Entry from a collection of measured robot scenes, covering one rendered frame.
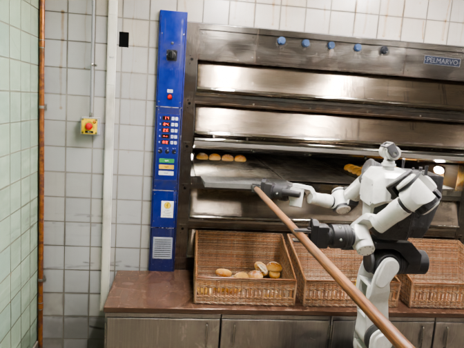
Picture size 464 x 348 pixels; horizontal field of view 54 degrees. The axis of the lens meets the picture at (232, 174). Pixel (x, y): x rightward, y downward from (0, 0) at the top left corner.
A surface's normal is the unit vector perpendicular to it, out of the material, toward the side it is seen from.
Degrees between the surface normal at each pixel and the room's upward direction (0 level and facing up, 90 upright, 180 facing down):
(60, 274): 90
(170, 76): 90
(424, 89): 69
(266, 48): 90
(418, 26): 90
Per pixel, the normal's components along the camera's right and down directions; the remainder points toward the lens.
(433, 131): 0.12, -0.18
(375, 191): -0.70, -0.02
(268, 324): 0.11, 0.18
